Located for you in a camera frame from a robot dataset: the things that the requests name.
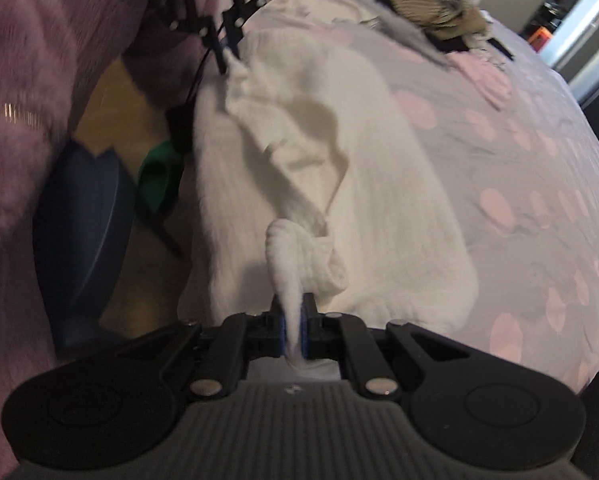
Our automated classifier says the bed with polka dot sheet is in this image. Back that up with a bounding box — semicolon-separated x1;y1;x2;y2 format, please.
194;0;599;401

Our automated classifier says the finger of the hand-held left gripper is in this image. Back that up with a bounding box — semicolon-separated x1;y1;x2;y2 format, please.
218;0;275;61
164;0;230;77

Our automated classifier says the dark blue plastic object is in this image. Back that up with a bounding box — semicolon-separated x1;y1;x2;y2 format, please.
32;142;136;353

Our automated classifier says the light pink garment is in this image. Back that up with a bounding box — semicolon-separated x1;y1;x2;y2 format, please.
454;55;513;112

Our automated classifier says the black garment strip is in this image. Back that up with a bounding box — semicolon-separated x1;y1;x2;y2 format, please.
484;37;516;63

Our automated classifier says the person's purple fleece clothing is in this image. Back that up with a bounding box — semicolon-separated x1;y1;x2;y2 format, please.
0;125;103;480

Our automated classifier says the green plastic object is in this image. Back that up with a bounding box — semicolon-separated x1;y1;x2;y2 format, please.
138;139;183;213

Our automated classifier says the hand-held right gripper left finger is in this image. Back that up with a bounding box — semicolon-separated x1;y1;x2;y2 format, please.
117;296;286;401

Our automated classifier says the black crumpled garment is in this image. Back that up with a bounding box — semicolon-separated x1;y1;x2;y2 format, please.
427;30;485;56

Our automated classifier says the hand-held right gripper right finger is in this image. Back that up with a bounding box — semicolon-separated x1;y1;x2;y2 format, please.
303;294;473;401

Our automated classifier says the cream ribbed long-sleeve top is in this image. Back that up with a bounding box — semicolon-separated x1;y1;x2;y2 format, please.
180;27;480;382

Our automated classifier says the black hanging cable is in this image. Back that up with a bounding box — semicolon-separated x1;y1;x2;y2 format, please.
164;47;220;157

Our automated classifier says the orange stool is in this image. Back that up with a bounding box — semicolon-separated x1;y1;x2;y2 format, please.
527;27;553;54

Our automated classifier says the grey garment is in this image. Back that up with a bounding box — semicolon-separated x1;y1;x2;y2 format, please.
374;5;453;67

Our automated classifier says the brown striped garment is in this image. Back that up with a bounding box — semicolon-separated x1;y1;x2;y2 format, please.
349;0;491;42

